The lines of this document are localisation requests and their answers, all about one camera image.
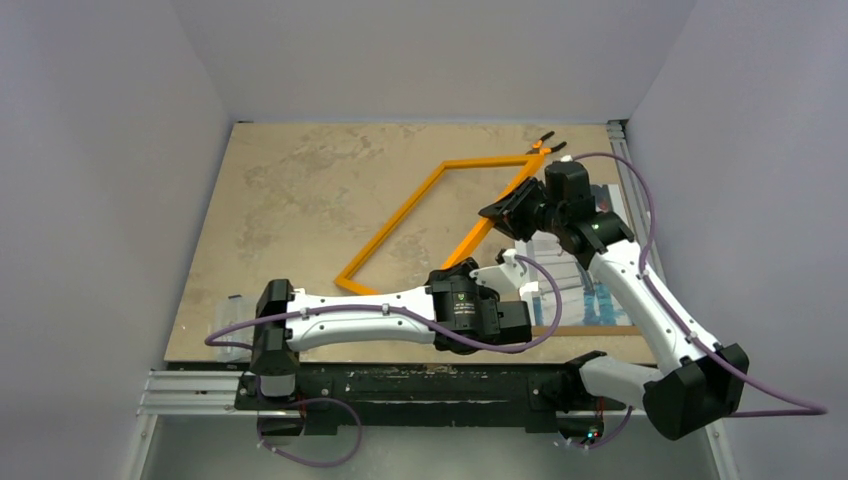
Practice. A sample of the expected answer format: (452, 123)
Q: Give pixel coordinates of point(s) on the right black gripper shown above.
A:
(515, 204)

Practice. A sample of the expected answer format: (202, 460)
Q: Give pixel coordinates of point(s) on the photo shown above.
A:
(586, 301)

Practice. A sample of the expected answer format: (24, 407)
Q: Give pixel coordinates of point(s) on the orange wooden picture frame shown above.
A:
(528, 164)

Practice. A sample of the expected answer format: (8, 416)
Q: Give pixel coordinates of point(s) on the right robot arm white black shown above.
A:
(696, 379)

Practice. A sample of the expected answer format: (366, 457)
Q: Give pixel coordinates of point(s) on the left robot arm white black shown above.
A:
(458, 310)

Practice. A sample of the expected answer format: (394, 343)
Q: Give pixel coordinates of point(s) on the clear plastic screw box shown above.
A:
(231, 310)

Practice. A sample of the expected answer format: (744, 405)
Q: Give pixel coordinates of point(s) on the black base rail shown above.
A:
(536, 398)

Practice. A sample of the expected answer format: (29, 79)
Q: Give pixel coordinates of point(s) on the aluminium extrusion rail front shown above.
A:
(189, 393)

